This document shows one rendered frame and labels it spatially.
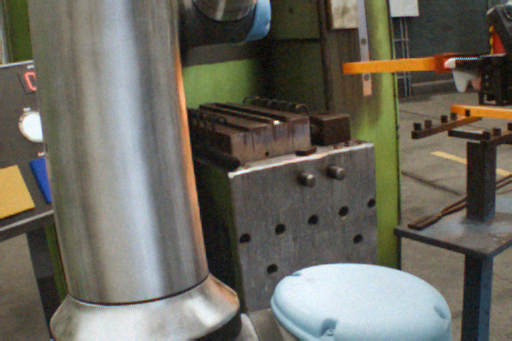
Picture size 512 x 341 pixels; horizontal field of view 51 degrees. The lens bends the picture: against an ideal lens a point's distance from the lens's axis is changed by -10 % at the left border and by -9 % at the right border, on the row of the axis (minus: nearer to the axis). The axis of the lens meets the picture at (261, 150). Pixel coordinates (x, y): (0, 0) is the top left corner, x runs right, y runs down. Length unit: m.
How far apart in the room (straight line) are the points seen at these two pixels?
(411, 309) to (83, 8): 0.25
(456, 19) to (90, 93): 9.09
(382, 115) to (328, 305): 1.36
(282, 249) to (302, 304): 0.97
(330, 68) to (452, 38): 7.75
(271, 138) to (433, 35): 7.79
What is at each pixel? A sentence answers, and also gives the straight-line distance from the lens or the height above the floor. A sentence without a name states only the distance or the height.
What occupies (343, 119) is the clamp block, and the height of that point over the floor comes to 0.97.
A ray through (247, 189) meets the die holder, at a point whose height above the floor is 0.87.
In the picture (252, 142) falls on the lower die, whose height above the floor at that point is 0.96.
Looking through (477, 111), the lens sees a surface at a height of 0.94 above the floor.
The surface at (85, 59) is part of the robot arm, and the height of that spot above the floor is 1.21.
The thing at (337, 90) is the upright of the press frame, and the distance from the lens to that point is 1.57.
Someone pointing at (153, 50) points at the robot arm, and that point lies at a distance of 0.30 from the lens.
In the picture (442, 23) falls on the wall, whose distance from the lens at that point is 9.13.
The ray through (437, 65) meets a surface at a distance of 1.06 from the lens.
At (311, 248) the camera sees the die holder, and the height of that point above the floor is 0.70.
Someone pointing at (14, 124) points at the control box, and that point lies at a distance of 0.98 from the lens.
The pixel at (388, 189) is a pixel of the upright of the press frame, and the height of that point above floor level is 0.71.
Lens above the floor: 1.21
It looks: 12 degrees down
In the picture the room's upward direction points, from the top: 5 degrees counter-clockwise
